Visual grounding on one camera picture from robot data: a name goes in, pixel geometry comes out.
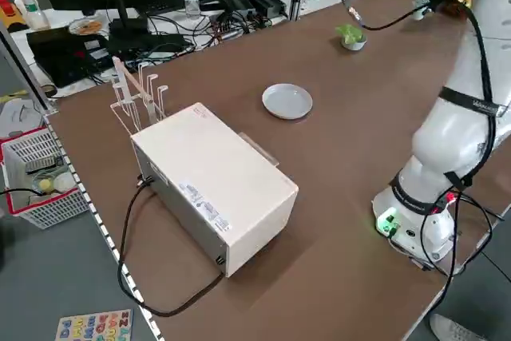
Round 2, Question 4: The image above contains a black oven power cable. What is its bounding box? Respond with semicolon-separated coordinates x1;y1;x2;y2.
117;179;225;317

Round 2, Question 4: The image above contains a larger grey dish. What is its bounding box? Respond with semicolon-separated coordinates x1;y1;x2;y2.
261;82;314;121

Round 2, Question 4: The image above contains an alphabet puzzle board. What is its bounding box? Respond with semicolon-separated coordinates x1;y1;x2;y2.
53;308;135;341

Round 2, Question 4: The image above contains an aluminium table edge rail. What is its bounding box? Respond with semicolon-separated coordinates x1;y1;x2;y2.
42;111;164;341

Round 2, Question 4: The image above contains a white plastic bottle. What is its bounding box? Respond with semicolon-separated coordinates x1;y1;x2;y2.
14;0;52;31

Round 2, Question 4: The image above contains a green cup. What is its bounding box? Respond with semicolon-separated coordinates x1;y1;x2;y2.
410;0;431;22

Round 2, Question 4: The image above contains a person's white shoe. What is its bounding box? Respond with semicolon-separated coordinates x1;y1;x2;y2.
429;312;489;341

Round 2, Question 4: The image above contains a green lettuce leaf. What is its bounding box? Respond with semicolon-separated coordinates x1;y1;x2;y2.
334;24;365;45

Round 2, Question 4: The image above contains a white plastic basket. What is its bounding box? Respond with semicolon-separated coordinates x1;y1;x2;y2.
0;125;91;231

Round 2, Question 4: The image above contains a small white bowl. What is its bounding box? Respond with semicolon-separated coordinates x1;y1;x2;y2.
53;172;77;193

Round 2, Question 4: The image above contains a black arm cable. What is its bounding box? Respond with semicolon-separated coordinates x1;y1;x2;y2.
334;0;505;278

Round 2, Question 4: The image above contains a black equipment box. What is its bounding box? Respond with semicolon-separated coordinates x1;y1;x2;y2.
26;26;113;89

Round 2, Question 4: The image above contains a white toaster oven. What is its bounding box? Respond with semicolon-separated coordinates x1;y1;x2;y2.
129;101;300;279

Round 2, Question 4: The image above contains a white wire rack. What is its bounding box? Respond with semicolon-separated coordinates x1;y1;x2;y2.
109;55;169;135

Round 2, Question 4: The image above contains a plate of snacks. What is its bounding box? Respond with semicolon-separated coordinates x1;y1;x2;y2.
67;17;107;36

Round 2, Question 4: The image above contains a smaller grey dish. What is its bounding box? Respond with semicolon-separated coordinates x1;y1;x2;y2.
339;33;368;53

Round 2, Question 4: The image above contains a white paper sheet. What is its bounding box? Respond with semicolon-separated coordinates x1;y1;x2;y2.
0;95;46;139

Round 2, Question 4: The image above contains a yellow and red toy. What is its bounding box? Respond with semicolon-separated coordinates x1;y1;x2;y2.
0;0;20;33

